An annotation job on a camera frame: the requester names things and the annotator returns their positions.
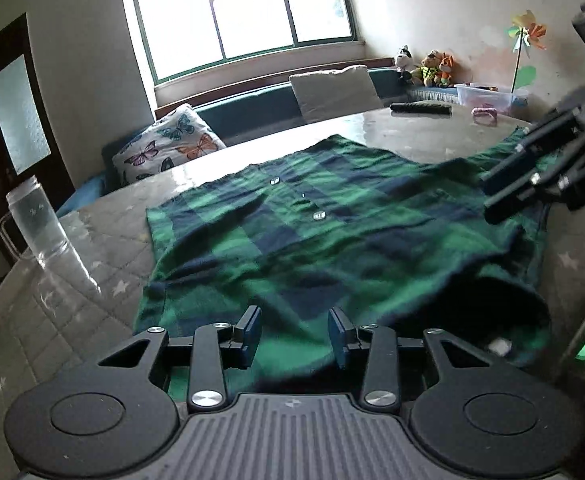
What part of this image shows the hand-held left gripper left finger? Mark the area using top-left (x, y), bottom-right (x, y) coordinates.
top-left (97, 306), bottom-right (263, 411)

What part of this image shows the orange plush toy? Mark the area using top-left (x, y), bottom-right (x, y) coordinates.
top-left (437, 52), bottom-right (460, 88)

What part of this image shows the grey metal pole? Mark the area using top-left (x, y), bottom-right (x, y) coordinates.
top-left (557, 275), bottom-right (585, 386)

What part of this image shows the black remote control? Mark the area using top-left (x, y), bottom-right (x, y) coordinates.
top-left (389, 101), bottom-right (453, 116)

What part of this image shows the colourful pinwheel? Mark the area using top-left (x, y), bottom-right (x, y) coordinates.
top-left (507, 9), bottom-right (548, 96)

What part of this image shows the yellow green plush toy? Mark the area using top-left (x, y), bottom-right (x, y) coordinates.
top-left (412, 51), bottom-right (443, 87)

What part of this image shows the clear glass mug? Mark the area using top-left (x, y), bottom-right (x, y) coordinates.
top-left (0, 176), bottom-right (73, 268)

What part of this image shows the blue sofa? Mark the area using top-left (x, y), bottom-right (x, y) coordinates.
top-left (55, 65), bottom-right (473, 216)

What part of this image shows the clear plastic storage box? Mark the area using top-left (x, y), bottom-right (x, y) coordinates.
top-left (455, 82), bottom-right (530, 111)

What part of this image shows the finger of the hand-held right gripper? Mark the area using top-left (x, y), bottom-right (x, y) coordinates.
top-left (483, 120), bottom-right (585, 226)
top-left (479, 87), bottom-right (585, 196)

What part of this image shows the butterfly print pillow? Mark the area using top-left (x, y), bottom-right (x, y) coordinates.
top-left (112, 104), bottom-right (227, 186)

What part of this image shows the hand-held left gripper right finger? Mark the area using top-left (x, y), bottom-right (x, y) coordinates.
top-left (328, 306), bottom-right (495, 411)

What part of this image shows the green framed window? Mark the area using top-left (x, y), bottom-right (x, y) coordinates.
top-left (127, 0), bottom-right (358, 86)

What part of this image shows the green plaid shirt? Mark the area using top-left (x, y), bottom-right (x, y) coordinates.
top-left (133, 127), bottom-right (563, 396)

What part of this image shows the plain white pillow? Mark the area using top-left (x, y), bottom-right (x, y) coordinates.
top-left (289, 65), bottom-right (384, 122)

